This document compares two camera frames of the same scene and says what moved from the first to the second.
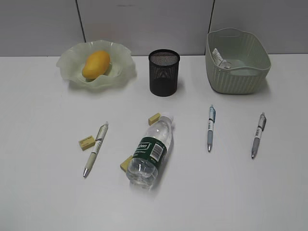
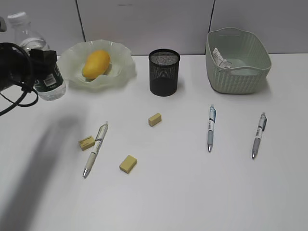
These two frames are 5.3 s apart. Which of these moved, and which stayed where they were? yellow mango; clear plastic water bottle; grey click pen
Moved: clear plastic water bottle
Stayed: grey click pen; yellow mango
